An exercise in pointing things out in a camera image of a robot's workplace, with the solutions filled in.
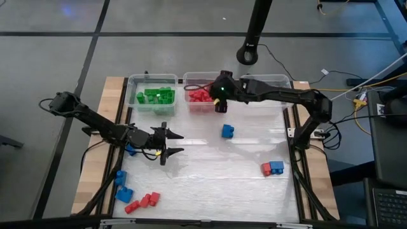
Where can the grey furniture foot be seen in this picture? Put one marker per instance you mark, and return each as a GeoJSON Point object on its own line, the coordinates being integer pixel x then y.
{"type": "Point", "coordinates": [9, 141]}

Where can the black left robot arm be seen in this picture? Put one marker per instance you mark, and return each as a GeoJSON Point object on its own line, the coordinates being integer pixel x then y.
{"type": "Point", "coordinates": [95, 122]}

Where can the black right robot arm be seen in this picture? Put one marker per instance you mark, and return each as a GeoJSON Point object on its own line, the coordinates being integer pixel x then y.
{"type": "Point", "coordinates": [286, 93]}

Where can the white translucent table mat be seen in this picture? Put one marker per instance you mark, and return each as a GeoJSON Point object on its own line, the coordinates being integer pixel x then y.
{"type": "Point", "coordinates": [206, 191]}

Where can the blue plastic building block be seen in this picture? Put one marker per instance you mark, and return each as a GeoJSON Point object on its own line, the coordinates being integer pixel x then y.
{"type": "Point", "coordinates": [124, 195]}
{"type": "Point", "coordinates": [227, 131]}
{"type": "Point", "coordinates": [120, 178]}
{"type": "Point", "coordinates": [130, 150]}
{"type": "Point", "coordinates": [277, 167]}

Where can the red plastic building block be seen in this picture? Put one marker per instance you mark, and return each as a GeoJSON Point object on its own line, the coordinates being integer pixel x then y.
{"type": "Point", "coordinates": [145, 201]}
{"type": "Point", "coordinates": [266, 169]}
{"type": "Point", "coordinates": [206, 98]}
{"type": "Point", "coordinates": [154, 198]}
{"type": "Point", "coordinates": [132, 207]}
{"type": "Point", "coordinates": [194, 99]}
{"type": "Point", "coordinates": [202, 93]}

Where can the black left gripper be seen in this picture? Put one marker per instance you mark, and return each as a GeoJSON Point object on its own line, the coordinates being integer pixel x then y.
{"type": "Point", "coordinates": [141, 138]}

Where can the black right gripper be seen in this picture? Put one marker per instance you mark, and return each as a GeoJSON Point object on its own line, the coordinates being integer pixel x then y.
{"type": "Point", "coordinates": [237, 90]}

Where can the large red building block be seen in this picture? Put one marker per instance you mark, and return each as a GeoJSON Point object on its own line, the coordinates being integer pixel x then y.
{"type": "Point", "coordinates": [193, 93]}

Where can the black camera stand pole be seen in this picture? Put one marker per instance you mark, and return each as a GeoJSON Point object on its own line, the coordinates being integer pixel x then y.
{"type": "Point", "coordinates": [254, 31]}

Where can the green plastic building block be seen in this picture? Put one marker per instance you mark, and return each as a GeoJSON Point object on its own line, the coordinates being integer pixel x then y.
{"type": "Point", "coordinates": [171, 97]}
{"type": "Point", "coordinates": [140, 97]}
{"type": "Point", "coordinates": [161, 100]}
{"type": "Point", "coordinates": [151, 99]}
{"type": "Point", "coordinates": [152, 92]}
{"type": "Point", "coordinates": [165, 90]}

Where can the clear plastic bin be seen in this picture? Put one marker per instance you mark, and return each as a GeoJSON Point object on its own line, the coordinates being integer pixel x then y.
{"type": "Point", "coordinates": [270, 79]}
{"type": "Point", "coordinates": [190, 81]}
{"type": "Point", "coordinates": [132, 81]}

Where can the black laptop keyboard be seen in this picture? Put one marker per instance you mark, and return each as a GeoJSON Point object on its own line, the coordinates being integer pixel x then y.
{"type": "Point", "coordinates": [391, 206]}

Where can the black monitor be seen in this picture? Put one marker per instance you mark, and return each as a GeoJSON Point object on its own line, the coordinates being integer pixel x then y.
{"type": "Point", "coordinates": [391, 152]}

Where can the white paper tag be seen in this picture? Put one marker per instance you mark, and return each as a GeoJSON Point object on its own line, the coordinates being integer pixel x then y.
{"type": "Point", "coordinates": [324, 72]}

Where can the yellow power plug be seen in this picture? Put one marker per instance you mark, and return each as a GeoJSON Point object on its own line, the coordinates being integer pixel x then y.
{"type": "Point", "coordinates": [359, 103]}

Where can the dark metal beam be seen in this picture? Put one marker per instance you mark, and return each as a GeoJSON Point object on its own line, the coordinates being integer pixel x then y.
{"type": "Point", "coordinates": [386, 19]}

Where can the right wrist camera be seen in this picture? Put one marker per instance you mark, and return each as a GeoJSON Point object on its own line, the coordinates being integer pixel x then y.
{"type": "Point", "coordinates": [222, 90]}

